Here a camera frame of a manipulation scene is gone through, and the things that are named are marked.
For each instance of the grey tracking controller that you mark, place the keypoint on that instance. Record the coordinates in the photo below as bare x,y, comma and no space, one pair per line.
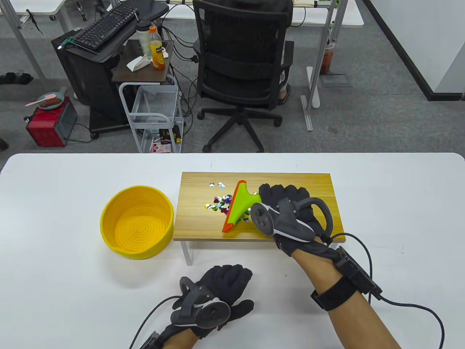
287,225
210,314

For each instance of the grey water bottle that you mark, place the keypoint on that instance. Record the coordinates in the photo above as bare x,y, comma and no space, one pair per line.
142,40

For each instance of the person's right forearm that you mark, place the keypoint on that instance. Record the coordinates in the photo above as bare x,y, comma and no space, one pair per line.
356,327

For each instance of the yellow fabric basket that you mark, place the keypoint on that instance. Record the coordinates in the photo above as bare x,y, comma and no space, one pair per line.
136,232

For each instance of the person's left hand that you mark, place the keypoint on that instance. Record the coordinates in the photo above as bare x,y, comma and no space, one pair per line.
225,280

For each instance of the red card box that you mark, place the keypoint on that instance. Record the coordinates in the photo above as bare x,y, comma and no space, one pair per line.
161,147

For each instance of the small wooden side table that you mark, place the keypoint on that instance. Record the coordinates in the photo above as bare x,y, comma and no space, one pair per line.
145,74

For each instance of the white desk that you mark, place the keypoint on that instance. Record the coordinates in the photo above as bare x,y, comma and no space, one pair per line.
36,7
348,20

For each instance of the orange juice bottle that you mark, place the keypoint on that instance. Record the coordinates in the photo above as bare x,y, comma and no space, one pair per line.
157,54

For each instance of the black shoe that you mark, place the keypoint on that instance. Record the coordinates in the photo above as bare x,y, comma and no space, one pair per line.
24,78
8,78

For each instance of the wooden tabletop organizer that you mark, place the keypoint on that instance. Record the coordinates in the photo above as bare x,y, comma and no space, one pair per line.
196,229

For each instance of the black mesh office chair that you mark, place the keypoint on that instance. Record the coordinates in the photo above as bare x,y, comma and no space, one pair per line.
239,54

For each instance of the black keyboard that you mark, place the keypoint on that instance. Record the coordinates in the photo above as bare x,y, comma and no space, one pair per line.
105,27

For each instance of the grey floor plate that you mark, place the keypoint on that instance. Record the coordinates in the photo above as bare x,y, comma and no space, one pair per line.
336,80

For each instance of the person's left forearm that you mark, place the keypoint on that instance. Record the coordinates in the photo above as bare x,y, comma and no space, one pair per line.
181,341

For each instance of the pile of colourful sequins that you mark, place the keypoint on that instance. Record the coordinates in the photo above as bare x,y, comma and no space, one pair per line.
219,203

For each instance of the white crumpled tissue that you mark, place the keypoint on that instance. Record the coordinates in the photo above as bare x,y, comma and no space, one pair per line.
136,64

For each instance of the red toaster oven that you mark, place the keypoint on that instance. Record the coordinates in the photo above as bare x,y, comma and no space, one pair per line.
43,127

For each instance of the black rolling computer stand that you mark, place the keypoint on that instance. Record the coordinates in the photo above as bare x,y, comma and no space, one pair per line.
83,80

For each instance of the green orange scraper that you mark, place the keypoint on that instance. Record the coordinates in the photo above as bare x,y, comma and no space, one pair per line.
239,203

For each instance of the pink spatula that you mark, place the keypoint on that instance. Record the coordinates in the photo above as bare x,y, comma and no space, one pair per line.
47,97

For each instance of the teal plate with food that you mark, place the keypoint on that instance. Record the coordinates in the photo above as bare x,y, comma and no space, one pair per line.
54,103

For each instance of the person's right hand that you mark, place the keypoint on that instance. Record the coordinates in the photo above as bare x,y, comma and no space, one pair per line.
283,194

